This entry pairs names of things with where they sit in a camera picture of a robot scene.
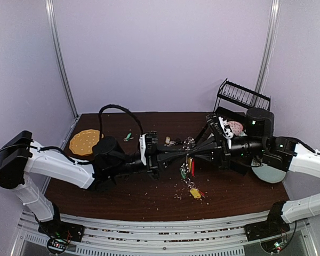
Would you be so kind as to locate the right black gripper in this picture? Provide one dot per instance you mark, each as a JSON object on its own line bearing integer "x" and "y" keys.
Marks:
{"x": 224, "y": 149}

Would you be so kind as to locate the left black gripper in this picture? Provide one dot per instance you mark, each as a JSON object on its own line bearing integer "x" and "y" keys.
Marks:
{"x": 154, "y": 156}

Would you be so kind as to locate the metal keyring with red handle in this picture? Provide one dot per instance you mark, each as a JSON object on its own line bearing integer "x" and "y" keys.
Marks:
{"x": 188, "y": 144}

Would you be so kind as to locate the key with yellow tag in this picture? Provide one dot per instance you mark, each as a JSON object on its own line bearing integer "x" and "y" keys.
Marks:
{"x": 188, "y": 164}

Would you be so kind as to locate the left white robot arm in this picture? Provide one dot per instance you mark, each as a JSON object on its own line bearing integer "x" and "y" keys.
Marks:
{"x": 22, "y": 156}

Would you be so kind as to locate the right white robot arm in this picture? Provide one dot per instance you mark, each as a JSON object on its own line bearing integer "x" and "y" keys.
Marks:
{"x": 248, "y": 140}

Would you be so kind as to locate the keys with yellow tag cluster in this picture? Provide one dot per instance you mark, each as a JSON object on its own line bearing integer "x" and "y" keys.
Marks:
{"x": 169, "y": 142}

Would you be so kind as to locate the pink patterned bowl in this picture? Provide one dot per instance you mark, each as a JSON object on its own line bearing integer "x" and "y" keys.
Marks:
{"x": 236, "y": 127}

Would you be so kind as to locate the key with dark green tag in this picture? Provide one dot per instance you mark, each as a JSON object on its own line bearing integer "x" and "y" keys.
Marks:
{"x": 128, "y": 137}

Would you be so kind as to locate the black dish rack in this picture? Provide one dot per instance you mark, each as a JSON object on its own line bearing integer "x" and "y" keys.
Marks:
{"x": 240, "y": 101}

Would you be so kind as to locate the pale green plate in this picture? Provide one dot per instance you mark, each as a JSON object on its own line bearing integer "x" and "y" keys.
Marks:
{"x": 268, "y": 174}

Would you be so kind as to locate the yellow dotted plate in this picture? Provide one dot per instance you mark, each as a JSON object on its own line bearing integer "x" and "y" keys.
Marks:
{"x": 83, "y": 142}

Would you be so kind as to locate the red tag on ring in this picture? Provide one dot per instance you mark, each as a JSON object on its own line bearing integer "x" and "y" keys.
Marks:
{"x": 193, "y": 168}

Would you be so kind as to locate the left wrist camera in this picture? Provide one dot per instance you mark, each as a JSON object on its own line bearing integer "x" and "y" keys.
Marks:
{"x": 148, "y": 145}

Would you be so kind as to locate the green tag on ring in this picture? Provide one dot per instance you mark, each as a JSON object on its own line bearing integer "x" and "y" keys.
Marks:
{"x": 183, "y": 172}

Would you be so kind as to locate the yellow tag on ring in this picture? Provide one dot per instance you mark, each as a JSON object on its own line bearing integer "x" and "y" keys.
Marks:
{"x": 195, "y": 193}

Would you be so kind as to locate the right aluminium frame post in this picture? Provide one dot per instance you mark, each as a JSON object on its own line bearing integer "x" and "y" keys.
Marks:
{"x": 269, "y": 46}

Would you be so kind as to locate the aluminium frame post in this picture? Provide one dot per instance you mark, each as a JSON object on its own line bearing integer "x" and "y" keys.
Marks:
{"x": 269, "y": 46}
{"x": 49, "y": 4}

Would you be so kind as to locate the left aluminium frame post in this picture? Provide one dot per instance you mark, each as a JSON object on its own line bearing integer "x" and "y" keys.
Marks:
{"x": 49, "y": 4}

